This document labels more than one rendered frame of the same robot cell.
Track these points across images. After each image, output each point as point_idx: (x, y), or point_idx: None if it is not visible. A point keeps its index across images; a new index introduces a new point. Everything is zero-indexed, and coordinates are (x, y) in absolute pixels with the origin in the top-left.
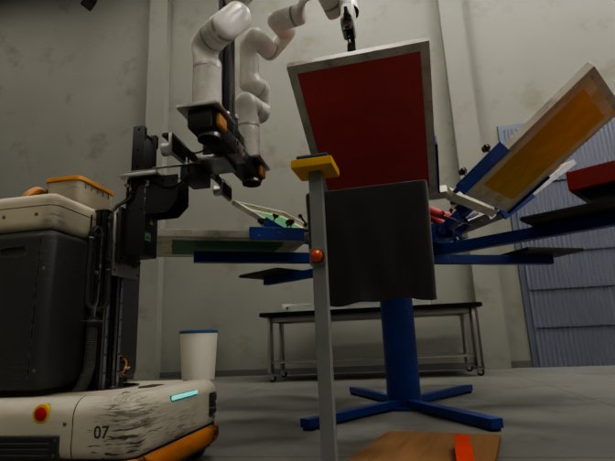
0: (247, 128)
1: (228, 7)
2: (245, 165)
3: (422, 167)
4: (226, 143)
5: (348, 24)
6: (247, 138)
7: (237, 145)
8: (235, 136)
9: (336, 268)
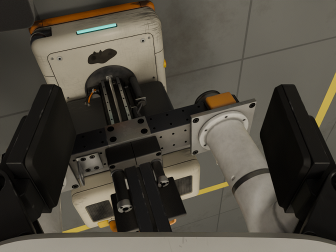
0: (59, 229)
1: None
2: (97, 129)
3: None
4: (181, 107)
5: (315, 129)
6: (58, 208)
7: (143, 127)
8: (148, 139)
9: None
